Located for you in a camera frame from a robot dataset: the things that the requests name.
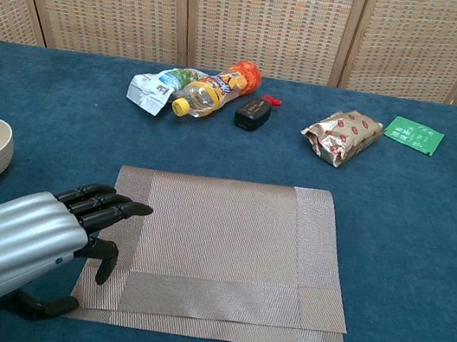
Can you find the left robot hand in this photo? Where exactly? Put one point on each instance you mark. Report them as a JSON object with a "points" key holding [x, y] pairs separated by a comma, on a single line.
{"points": [[5, 243]]}

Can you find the grey woven placemat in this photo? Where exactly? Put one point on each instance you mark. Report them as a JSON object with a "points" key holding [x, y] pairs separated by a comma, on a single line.
{"points": [[233, 246]]}

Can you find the crumpled white snack wrapper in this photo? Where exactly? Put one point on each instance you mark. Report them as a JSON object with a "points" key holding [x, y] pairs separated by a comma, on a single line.
{"points": [[147, 89]]}

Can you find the black sauce bottle red cap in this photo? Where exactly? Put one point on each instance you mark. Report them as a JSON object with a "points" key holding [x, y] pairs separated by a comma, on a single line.
{"points": [[252, 111]]}

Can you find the gold red-print snack packet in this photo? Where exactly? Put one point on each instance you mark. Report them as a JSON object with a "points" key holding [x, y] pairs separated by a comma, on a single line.
{"points": [[344, 133]]}

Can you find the green sachet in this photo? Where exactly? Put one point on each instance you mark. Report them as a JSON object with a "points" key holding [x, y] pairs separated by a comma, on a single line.
{"points": [[412, 133]]}

